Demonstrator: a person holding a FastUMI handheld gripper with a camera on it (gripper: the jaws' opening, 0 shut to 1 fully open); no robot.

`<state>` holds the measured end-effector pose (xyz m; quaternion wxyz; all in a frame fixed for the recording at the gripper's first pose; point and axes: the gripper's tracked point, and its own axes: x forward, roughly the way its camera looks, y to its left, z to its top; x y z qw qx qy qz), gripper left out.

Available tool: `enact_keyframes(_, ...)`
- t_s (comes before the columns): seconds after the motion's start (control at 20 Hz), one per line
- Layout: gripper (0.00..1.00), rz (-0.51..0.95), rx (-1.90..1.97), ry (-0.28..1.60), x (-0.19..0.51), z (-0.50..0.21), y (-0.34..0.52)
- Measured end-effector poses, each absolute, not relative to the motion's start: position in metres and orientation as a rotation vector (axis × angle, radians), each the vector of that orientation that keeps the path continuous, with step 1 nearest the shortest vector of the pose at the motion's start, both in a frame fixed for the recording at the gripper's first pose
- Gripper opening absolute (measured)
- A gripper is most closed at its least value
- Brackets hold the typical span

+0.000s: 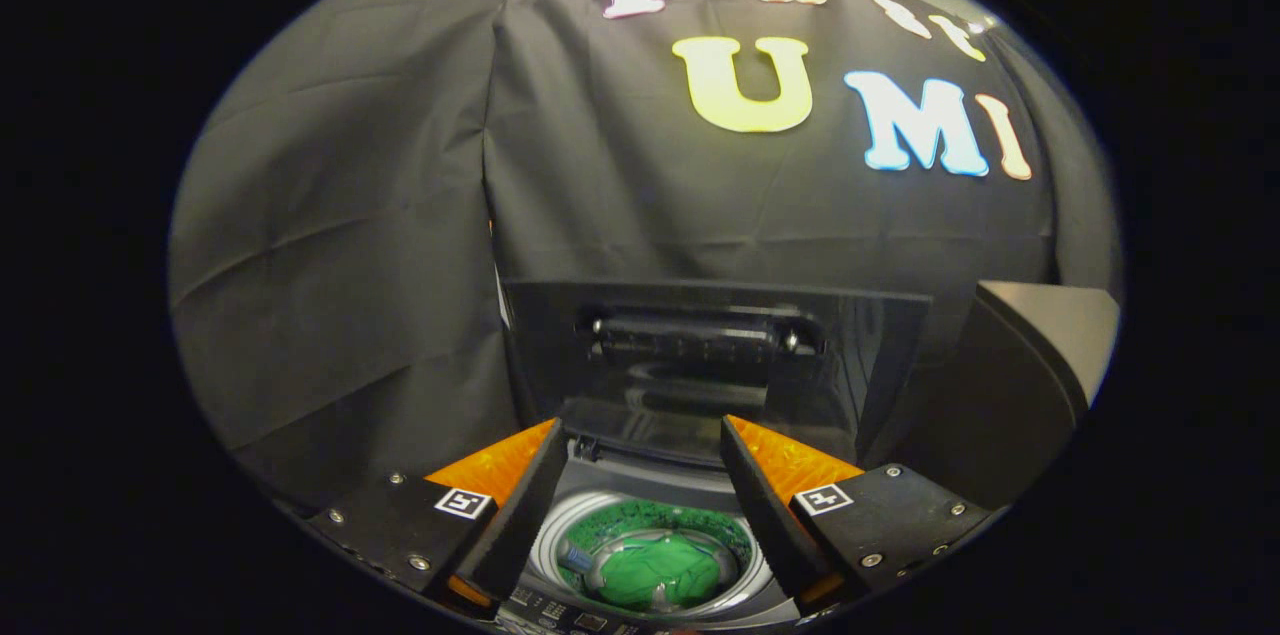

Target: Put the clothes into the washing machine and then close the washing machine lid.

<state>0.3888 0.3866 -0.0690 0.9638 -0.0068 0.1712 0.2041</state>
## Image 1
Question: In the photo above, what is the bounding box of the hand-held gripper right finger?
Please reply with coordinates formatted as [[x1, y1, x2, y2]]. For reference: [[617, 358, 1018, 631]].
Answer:
[[720, 415, 996, 616]]

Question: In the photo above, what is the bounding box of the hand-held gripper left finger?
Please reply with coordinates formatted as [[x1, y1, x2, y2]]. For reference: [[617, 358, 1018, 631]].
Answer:
[[305, 417, 569, 616]]

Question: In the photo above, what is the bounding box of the green polo shirt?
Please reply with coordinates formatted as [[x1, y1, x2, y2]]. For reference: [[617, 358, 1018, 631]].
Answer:
[[595, 533, 737, 612]]

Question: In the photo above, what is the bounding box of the black backdrop cloth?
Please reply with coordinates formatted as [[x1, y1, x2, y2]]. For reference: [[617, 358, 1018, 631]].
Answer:
[[168, 0, 1121, 506]]

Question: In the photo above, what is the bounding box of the beige cabinet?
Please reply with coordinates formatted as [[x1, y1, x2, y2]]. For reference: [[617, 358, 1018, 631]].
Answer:
[[860, 280, 1121, 511]]

